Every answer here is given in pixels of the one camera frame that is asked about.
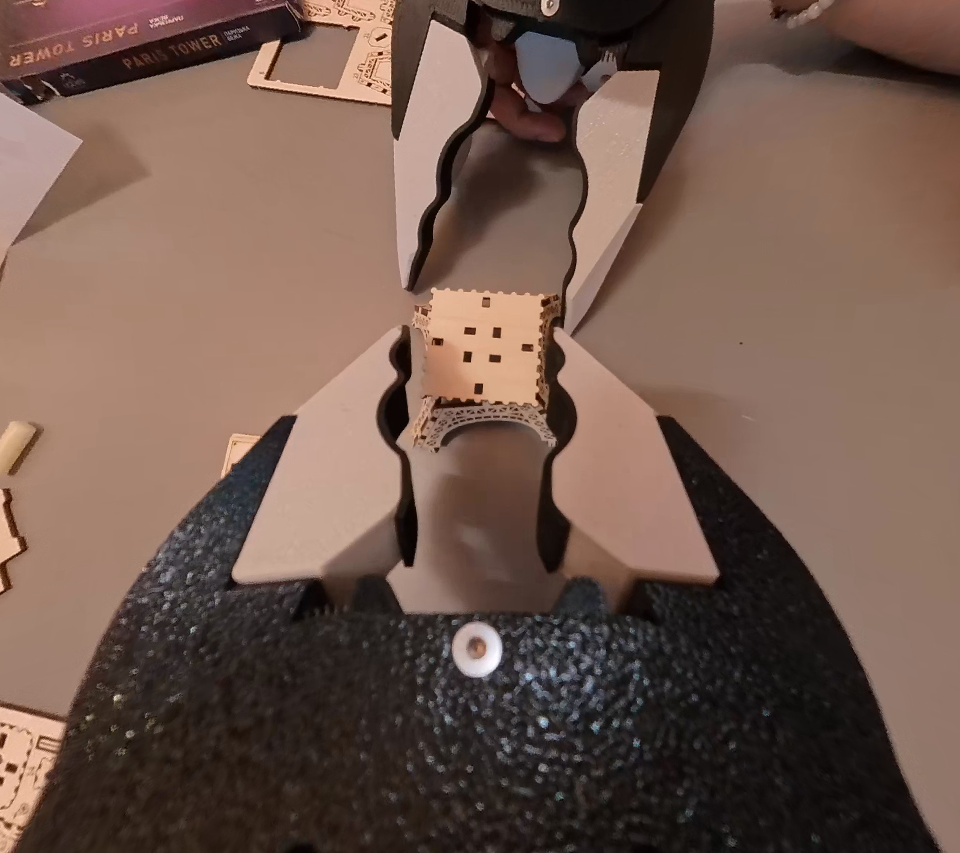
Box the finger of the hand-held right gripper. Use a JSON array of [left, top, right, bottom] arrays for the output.
[[561, 65, 665, 331], [392, 15, 496, 293]]

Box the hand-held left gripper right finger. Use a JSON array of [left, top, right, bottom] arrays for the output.
[[534, 329, 721, 608]]

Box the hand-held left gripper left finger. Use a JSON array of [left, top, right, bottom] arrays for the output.
[[231, 325, 421, 605]]

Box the wooden tower base model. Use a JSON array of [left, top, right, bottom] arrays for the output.
[[408, 285, 564, 453]]

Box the person's right hand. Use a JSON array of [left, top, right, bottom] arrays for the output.
[[480, 0, 894, 144]]

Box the dark puzzle box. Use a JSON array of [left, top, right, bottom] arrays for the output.
[[0, 0, 312, 106]]

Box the small pale wax stick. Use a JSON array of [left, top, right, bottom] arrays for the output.
[[0, 420, 39, 478]]

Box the wooden cross-shaped plate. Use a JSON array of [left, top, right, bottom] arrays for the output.
[[0, 489, 27, 595]]

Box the wooden parts sheet with arches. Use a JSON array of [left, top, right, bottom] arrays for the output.
[[0, 703, 69, 832]]

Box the paper instruction sheet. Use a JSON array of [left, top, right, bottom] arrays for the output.
[[0, 94, 84, 269]]

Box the wooden four-square connector frame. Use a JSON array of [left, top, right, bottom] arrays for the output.
[[219, 433, 262, 481]]

